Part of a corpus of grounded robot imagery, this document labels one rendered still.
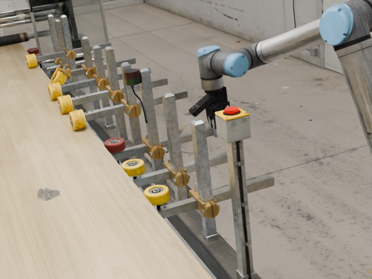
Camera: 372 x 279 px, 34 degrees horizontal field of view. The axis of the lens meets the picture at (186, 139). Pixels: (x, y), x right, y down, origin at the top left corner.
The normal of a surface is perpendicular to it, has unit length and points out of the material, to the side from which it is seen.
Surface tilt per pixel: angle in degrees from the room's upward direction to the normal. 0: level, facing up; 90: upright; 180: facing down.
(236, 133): 90
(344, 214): 0
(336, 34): 83
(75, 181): 0
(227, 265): 0
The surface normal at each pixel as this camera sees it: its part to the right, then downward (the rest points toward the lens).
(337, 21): -0.80, 0.19
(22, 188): -0.11, -0.92
